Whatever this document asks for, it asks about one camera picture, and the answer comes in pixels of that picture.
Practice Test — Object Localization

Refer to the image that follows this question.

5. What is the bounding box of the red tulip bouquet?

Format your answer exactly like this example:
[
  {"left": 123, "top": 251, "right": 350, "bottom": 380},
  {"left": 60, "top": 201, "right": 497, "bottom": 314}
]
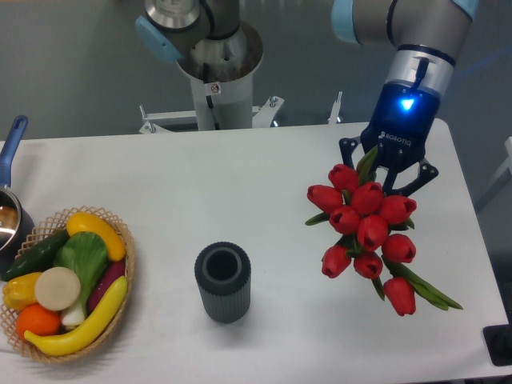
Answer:
[{"left": 306, "top": 148, "right": 461, "bottom": 316}]

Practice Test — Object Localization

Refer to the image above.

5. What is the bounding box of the green cucumber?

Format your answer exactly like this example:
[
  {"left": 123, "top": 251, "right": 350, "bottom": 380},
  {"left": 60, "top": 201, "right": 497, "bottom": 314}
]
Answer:
[{"left": 1, "top": 230, "right": 70, "bottom": 282}]

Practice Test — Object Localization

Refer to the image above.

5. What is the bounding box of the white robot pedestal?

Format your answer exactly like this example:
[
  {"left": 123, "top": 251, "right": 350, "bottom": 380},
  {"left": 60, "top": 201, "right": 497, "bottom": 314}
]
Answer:
[{"left": 178, "top": 22, "right": 263, "bottom": 130}]

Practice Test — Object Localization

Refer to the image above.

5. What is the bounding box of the yellow bell pepper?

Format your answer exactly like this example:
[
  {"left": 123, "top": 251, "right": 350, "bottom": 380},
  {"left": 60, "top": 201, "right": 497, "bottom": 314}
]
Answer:
[{"left": 2, "top": 272, "right": 42, "bottom": 311}]

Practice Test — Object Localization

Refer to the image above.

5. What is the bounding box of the black device at edge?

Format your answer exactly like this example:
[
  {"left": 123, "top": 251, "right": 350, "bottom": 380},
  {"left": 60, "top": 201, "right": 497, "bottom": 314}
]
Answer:
[{"left": 482, "top": 324, "right": 511, "bottom": 366}]

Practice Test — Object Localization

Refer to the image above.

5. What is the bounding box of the purple sweet potato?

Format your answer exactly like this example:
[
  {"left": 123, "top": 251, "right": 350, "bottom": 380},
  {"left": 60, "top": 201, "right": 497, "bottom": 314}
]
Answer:
[{"left": 87, "top": 260, "right": 126, "bottom": 314}]

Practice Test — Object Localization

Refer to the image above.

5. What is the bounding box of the blue handled saucepan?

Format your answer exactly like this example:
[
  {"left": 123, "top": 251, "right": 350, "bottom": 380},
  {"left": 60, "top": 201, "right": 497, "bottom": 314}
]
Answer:
[{"left": 1, "top": 115, "right": 34, "bottom": 273}]

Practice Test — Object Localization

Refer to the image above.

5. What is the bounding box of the dark grey ribbed vase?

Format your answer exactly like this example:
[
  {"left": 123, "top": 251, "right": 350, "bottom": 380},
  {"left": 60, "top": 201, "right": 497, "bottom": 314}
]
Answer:
[{"left": 194, "top": 242, "right": 251, "bottom": 324}]

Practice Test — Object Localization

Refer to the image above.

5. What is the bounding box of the beige round disc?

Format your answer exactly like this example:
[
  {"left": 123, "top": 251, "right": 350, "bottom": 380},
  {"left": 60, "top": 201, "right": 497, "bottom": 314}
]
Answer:
[{"left": 34, "top": 266, "right": 81, "bottom": 311}]

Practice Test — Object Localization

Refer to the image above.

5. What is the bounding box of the orange fruit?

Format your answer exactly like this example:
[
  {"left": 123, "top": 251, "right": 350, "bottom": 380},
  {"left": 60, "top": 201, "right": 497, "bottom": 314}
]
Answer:
[{"left": 16, "top": 304, "right": 61, "bottom": 341}]

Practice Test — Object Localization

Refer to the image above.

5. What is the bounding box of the white frame at right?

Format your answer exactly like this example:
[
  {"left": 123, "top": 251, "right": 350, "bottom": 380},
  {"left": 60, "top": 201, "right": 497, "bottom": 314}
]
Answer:
[{"left": 474, "top": 137, "right": 511, "bottom": 214}]

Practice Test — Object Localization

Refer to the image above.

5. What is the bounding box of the yellow banana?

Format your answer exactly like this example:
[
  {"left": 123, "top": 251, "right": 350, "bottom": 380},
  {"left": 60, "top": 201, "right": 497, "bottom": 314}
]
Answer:
[{"left": 24, "top": 276, "right": 128, "bottom": 357}]

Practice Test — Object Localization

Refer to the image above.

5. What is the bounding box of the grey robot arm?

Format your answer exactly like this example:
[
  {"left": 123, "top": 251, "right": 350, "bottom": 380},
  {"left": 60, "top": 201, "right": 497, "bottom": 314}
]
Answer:
[{"left": 135, "top": 1, "right": 478, "bottom": 196}]

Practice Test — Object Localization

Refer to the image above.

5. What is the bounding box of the woven wicker basket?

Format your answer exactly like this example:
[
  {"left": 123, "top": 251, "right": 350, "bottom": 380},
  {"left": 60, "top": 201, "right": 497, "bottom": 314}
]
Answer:
[{"left": 1, "top": 206, "right": 134, "bottom": 363}]

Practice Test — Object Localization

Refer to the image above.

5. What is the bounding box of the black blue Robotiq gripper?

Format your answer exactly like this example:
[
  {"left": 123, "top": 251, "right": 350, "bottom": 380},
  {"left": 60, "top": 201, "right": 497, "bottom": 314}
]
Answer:
[{"left": 338, "top": 83, "right": 440, "bottom": 196}]

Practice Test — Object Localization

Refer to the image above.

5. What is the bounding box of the green leafy vegetable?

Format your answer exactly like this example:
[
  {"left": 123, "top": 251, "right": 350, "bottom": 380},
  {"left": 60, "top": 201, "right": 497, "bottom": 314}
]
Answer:
[{"left": 53, "top": 232, "right": 108, "bottom": 330}]

